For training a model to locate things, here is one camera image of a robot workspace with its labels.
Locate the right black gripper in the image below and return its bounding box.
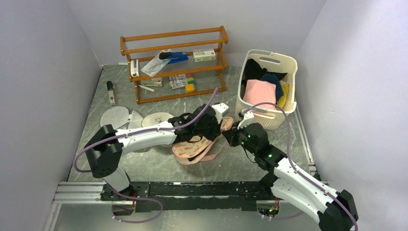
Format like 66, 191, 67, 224
223, 120, 258, 156

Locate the floral mesh laundry bag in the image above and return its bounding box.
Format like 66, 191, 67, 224
172, 135, 227, 165

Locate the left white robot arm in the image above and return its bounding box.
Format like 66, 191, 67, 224
85, 103, 228, 200

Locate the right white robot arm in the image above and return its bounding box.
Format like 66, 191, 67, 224
222, 123, 358, 231

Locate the cream laundry basket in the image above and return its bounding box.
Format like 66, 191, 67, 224
235, 49, 298, 130

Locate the beige round laundry bag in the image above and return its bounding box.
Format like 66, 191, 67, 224
141, 112, 174, 127

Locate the highlighter marker pack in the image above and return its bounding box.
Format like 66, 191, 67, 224
167, 74, 195, 90

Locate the pink folded cloth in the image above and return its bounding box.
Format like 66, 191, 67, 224
243, 79, 276, 105

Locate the yellow cloth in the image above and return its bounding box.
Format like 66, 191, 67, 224
277, 83, 290, 109

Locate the white red pen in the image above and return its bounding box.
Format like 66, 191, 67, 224
139, 85, 156, 92

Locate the small white box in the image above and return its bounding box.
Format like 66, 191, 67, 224
140, 77, 163, 87

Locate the white green box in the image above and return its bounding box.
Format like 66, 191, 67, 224
193, 49, 216, 62

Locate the black garment in basket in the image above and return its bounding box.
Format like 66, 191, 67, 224
241, 59, 287, 86

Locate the dark teal cloth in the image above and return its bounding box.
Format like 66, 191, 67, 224
260, 74, 283, 101

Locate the blue stapler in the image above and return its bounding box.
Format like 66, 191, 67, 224
159, 52, 189, 64

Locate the clear plastic packet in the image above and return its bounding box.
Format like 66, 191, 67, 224
141, 49, 172, 77

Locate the wooden shelf rack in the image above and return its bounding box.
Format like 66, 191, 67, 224
120, 26, 229, 92

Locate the black silver marker device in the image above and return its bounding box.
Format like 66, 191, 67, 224
106, 81, 116, 106

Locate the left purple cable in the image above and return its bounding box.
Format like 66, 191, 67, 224
72, 87, 219, 223

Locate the purple cable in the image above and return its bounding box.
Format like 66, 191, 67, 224
72, 87, 219, 223
241, 102, 359, 231

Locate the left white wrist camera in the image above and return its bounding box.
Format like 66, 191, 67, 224
212, 103, 229, 116

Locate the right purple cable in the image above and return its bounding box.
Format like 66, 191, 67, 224
241, 102, 359, 231

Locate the aluminium frame rail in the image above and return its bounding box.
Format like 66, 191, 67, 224
43, 181, 342, 231

